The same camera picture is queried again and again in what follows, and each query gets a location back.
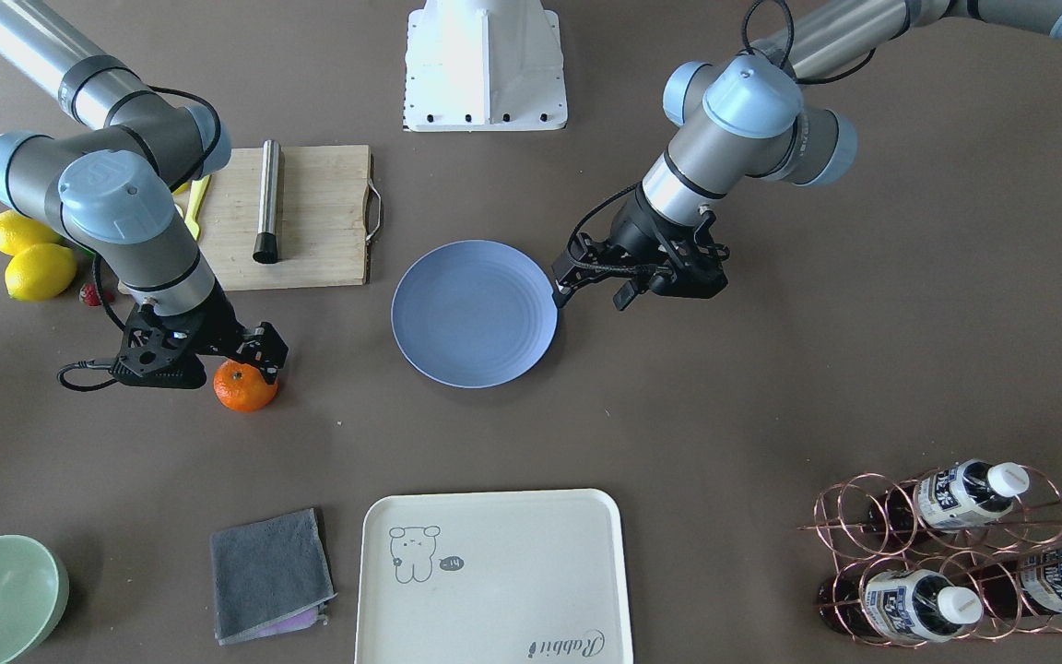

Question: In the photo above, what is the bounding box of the upper whole lemon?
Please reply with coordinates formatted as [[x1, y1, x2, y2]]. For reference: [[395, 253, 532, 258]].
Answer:
[[0, 209, 62, 256]]

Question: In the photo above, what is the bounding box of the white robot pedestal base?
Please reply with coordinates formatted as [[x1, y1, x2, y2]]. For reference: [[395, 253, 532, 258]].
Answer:
[[402, 1, 569, 132]]

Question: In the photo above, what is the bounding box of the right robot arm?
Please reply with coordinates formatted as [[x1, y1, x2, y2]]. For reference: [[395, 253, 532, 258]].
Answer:
[[0, 1, 288, 388]]

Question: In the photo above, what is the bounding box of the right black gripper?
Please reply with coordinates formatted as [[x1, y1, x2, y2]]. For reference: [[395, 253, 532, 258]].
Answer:
[[110, 284, 289, 388]]

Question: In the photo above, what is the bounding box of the orange mandarin fruit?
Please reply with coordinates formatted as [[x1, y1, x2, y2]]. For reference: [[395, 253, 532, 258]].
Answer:
[[211, 359, 281, 412]]

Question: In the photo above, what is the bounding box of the whole lemon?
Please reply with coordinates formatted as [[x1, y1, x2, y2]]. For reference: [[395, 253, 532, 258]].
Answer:
[[0, 209, 62, 256], [4, 243, 78, 302]]

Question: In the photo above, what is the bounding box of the wooden cutting board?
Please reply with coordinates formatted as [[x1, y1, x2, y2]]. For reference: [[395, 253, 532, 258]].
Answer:
[[196, 146, 372, 291]]

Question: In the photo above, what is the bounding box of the red strawberry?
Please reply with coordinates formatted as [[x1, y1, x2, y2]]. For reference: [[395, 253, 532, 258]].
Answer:
[[78, 282, 107, 307]]

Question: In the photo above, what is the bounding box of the steel muddler black tip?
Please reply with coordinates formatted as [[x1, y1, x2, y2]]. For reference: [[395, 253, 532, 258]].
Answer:
[[253, 139, 281, 265]]

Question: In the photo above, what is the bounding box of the copper wire bottle rack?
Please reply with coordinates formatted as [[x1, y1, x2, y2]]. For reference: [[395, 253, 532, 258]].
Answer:
[[810, 469, 1062, 648]]

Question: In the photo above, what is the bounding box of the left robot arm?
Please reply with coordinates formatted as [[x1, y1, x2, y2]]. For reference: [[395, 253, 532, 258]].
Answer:
[[552, 1, 1062, 310]]

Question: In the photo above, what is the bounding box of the mint green bowl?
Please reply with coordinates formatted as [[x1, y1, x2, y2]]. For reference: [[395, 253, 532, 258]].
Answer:
[[0, 534, 70, 663]]

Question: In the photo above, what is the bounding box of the grey folded cloth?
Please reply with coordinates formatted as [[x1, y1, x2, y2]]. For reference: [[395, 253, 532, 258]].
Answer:
[[209, 507, 336, 646]]

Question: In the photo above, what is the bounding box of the blue round plate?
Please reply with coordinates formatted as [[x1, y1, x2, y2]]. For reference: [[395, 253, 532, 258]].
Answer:
[[389, 240, 558, 388]]

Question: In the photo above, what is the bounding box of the yellow plastic knife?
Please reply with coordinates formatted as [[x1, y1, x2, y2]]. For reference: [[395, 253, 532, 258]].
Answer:
[[183, 175, 211, 240]]

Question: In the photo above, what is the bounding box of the cream rabbit tray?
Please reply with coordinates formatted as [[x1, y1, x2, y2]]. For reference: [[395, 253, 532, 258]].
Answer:
[[355, 489, 635, 663]]

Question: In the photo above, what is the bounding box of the tea bottle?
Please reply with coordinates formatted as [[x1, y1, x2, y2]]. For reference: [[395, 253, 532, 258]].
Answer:
[[815, 571, 984, 646], [973, 547, 1062, 619], [867, 459, 1030, 543]]

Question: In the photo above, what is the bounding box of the lower whole lemon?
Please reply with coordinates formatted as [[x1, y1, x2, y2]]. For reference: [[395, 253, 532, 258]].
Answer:
[[4, 243, 78, 302]]

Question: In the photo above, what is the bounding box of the tea bottle middle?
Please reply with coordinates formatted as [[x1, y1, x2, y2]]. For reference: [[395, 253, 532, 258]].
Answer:
[[815, 571, 984, 646]]

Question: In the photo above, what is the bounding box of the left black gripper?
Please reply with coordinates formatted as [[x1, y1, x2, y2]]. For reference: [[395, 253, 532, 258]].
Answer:
[[552, 189, 730, 312]]

